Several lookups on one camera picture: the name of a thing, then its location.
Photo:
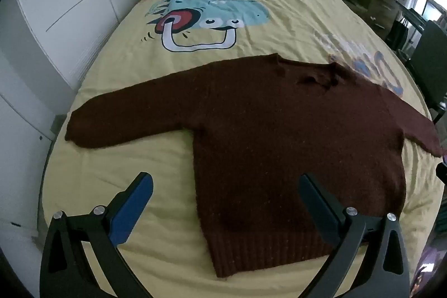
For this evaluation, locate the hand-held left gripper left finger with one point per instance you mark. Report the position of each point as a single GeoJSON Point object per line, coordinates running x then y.
{"type": "Point", "coordinates": [134, 205]}

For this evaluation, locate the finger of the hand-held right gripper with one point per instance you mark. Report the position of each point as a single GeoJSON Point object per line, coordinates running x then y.
{"type": "Point", "coordinates": [442, 173]}

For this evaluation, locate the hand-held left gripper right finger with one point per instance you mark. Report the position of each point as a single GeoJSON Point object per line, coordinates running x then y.
{"type": "Point", "coordinates": [319, 209]}

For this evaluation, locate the brown knitted sweater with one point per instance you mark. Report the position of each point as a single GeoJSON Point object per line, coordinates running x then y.
{"type": "Point", "coordinates": [279, 144]}

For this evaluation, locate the dark chair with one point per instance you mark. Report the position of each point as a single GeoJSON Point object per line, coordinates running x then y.
{"type": "Point", "coordinates": [431, 60]}

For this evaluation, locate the black bag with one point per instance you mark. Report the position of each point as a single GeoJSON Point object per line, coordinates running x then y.
{"type": "Point", "coordinates": [396, 32]}

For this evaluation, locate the wooden drawer cabinet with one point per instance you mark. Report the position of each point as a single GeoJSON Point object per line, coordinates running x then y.
{"type": "Point", "coordinates": [387, 4]}

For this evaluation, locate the white wardrobe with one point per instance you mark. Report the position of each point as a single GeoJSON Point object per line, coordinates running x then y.
{"type": "Point", "coordinates": [63, 4]}

